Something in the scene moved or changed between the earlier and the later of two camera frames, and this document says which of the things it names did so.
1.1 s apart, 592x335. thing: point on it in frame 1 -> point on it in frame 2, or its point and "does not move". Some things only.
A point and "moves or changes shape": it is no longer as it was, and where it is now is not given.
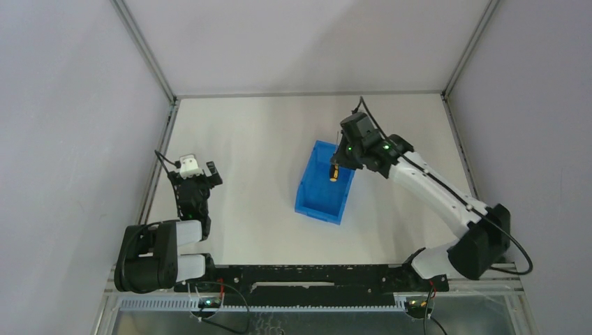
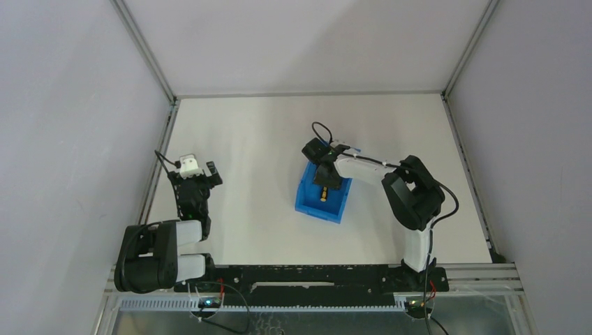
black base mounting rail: [313, 285] does not move
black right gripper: [341, 159] -> [334, 184]
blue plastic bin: [318, 196] does not move
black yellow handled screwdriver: [334, 169] moves or changes shape
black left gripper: [193, 179] does not move
